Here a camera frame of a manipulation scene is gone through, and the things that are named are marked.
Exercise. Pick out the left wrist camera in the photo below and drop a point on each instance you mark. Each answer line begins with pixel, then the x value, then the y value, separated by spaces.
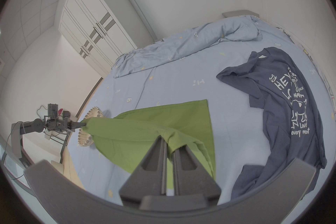
pixel 66 114

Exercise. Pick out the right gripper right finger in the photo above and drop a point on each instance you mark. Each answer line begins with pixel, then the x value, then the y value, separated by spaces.
pixel 191 178

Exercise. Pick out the dark blue printed T-shirt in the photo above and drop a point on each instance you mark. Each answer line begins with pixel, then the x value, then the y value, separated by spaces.
pixel 275 112

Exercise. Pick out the bed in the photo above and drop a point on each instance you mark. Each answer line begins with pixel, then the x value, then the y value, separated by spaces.
pixel 183 81

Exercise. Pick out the green shorts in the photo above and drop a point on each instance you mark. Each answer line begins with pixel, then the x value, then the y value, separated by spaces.
pixel 147 131

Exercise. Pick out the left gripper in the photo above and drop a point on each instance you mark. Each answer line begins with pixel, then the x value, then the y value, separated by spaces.
pixel 67 124

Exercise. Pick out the round woven basket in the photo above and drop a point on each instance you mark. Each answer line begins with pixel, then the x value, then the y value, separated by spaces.
pixel 85 140

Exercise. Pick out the white wardrobe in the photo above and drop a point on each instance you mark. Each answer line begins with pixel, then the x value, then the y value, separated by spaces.
pixel 91 15

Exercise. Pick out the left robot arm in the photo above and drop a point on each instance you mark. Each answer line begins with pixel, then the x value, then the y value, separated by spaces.
pixel 31 125

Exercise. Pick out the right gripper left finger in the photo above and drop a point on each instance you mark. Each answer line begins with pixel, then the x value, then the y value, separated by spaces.
pixel 152 170

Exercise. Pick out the pale blue quilt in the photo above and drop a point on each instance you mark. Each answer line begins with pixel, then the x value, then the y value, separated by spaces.
pixel 183 41

